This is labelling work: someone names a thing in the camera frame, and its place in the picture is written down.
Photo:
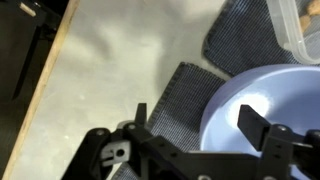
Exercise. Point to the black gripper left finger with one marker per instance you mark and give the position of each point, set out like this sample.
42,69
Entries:
100,156

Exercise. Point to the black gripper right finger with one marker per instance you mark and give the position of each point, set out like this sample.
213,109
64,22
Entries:
283,150

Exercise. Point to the blue bowl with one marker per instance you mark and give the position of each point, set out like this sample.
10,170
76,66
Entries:
226,110

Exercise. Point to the brown food pieces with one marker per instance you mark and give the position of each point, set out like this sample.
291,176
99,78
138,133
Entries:
305,23

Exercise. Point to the dark blue woven placemat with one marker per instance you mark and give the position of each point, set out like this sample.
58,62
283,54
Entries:
243,36
186,96

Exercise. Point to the clear plastic container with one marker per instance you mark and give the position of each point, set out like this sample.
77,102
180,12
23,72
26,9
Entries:
286,30

